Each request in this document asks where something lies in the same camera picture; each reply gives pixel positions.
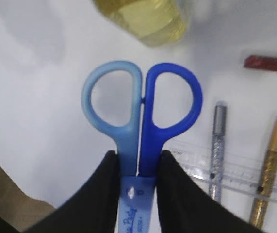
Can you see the clear plastic ruler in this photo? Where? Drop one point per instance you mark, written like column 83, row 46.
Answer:
column 241, row 174

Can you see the yellow drink bottle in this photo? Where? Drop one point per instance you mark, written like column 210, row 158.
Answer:
column 152, row 22

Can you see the blue safety scissors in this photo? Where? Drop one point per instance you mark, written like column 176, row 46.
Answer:
column 139, row 142

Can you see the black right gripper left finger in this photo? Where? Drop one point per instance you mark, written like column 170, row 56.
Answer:
column 93, row 208

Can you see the red marker pen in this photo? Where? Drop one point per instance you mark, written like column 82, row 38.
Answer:
column 261, row 63

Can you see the silver glitter pen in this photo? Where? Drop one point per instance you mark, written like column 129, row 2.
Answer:
column 217, row 152

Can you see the gold glitter pen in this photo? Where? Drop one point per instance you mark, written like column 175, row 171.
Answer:
column 266, row 182

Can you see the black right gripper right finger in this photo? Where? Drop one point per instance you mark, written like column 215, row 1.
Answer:
column 183, row 207

